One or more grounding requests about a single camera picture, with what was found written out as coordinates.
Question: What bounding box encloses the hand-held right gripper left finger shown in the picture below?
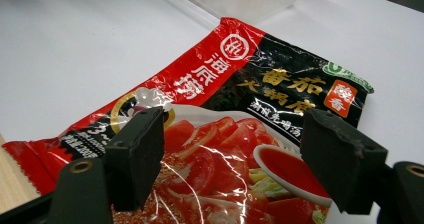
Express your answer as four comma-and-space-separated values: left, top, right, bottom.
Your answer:
102, 106, 166, 214

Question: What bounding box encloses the black and red soup base packet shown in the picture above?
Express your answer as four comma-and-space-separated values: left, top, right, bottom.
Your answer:
1, 16, 375, 224

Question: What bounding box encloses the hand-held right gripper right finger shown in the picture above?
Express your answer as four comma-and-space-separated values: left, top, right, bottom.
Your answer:
299, 108, 390, 216

